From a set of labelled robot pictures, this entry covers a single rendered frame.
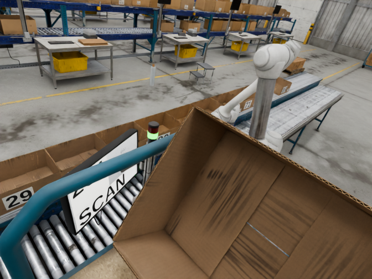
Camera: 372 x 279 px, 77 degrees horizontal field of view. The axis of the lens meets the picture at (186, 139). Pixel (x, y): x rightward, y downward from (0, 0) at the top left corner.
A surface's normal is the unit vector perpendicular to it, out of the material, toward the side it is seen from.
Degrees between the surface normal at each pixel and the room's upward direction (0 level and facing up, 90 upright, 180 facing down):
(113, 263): 0
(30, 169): 89
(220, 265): 57
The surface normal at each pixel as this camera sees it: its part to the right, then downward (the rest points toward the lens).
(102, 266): 0.17, -0.81
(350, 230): -0.47, -0.17
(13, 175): 0.70, 0.49
